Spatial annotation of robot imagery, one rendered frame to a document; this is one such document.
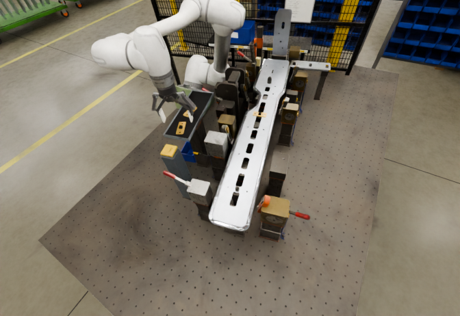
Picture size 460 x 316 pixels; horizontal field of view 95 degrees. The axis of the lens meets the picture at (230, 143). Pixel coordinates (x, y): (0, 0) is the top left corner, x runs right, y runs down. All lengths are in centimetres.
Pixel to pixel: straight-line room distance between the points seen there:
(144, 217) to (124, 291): 36
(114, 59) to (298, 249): 119
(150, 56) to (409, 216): 232
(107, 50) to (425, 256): 244
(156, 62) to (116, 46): 15
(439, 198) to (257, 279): 196
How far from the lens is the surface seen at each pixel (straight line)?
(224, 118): 122
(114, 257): 144
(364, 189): 154
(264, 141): 120
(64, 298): 240
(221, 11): 127
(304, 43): 207
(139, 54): 84
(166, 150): 103
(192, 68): 178
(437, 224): 256
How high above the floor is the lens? 192
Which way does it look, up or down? 51 degrees down
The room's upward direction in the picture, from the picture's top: 7 degrees counter-clockwise
